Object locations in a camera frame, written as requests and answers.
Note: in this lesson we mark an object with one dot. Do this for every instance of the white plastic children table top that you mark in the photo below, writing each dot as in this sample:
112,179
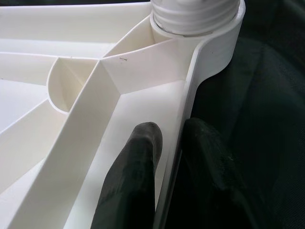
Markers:
119,78

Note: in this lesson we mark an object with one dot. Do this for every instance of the black cloth table cover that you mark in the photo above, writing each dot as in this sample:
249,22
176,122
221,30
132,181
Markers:
262,107

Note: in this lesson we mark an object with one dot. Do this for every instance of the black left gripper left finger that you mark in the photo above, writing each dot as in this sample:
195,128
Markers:
133,179

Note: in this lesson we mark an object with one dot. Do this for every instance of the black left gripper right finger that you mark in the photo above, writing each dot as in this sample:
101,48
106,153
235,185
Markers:
205,195

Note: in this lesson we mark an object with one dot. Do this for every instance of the white plastic table leg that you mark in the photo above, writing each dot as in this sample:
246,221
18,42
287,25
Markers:
195,16

